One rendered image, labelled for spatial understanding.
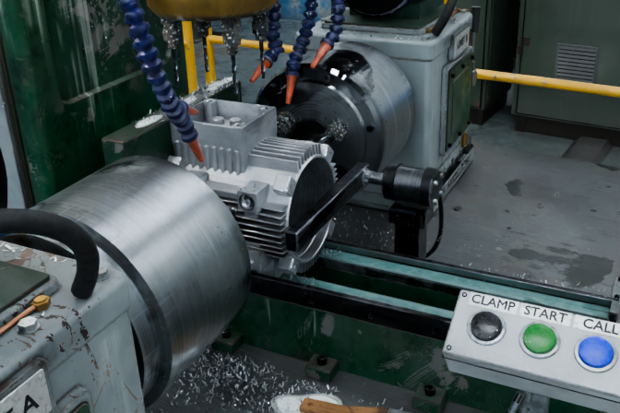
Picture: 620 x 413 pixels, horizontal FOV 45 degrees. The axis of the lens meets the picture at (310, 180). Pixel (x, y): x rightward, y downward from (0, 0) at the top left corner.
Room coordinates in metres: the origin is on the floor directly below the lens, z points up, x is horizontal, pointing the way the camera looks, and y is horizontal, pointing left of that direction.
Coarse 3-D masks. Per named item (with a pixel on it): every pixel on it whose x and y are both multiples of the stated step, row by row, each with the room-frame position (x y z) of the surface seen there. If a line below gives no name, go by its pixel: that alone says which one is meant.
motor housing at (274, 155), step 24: (264, 144) 0.99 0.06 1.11; (288, 144) 1.00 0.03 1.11; (312, 144) 0.99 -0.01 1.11; (192, 168) 1.00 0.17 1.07; (264, 168) 0.96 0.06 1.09; (288, 168) 0.95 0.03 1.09; (312, 168) 1.05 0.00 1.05; (336, 168) 1.05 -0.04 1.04; (216, 192) 0.94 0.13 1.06; (312, 192) 1.05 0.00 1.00; (240, 216) 0.92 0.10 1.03; (264, 216) 0.92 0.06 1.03; (288, 216) 0.91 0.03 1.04; (264, 240) 0.90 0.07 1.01; (312, 240) 1.00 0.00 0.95; (312, 264) 0.97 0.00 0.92
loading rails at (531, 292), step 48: (288, 288) 0.91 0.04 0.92; (336, 288) 0.91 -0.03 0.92; (384, 288) 0.95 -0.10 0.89; (432, 288) 0.92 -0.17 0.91; (480, 288) 0.90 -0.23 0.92; (528, 288) 0.89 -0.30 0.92; (240, 336) 0.94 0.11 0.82; (288, 336) 0.91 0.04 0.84; (336, 336) 0.88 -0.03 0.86; (384, 336) 0.85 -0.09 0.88; (432, 336) 0.82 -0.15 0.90; (432, 384) 0.80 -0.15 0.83; (480, 384) 0.78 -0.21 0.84
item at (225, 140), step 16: (208, 112) 1.08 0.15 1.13; (224, 112) 1.09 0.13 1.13; (240, 112) 1.08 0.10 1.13; (256, 112) 1.06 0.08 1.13; (272, 112) 1.04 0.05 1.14; (176, 128) 1.01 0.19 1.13; (208, 128) 0.99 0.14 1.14; (224, 128) 0.98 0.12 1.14; (240, 128) 0.96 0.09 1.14; (256, 128) 1.00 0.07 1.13; (272, 128) 1.04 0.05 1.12; (176, 144) 1.01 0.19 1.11; (208, 144) 0.99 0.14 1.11; (224, 144) 0.98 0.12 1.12; (240, 144) 0.96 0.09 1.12; (256, 144) 1.00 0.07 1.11; (192, 160) 1.00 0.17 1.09; (208, 160) 0.99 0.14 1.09; (224, 160) 0.98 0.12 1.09; (240, 160) 0.97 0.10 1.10
